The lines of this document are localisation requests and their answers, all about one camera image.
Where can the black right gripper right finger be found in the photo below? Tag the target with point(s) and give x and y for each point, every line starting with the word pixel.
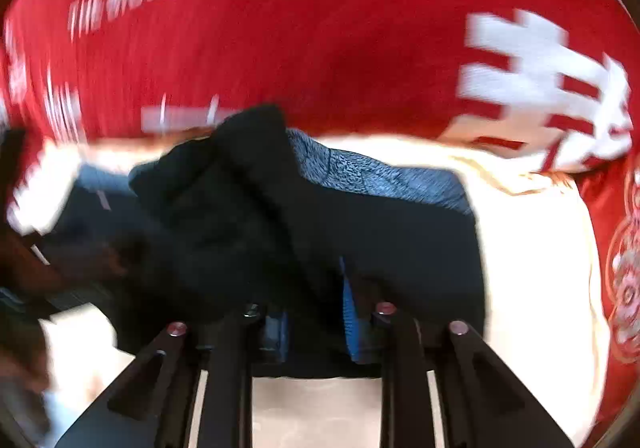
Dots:
pixel 443 386

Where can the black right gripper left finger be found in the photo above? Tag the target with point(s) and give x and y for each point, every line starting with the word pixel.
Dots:
pixel 192 386

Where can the dark navy pants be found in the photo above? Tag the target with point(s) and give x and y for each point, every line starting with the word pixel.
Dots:
pixel 259 213

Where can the cream satin bed sheet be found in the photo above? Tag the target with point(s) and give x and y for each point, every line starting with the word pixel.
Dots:
pixel 544 310

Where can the red embroidered pillow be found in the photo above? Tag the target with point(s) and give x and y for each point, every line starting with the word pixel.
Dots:
pixel 611 194

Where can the red blanket with white characters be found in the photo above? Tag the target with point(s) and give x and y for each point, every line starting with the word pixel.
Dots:
pixel 550 85

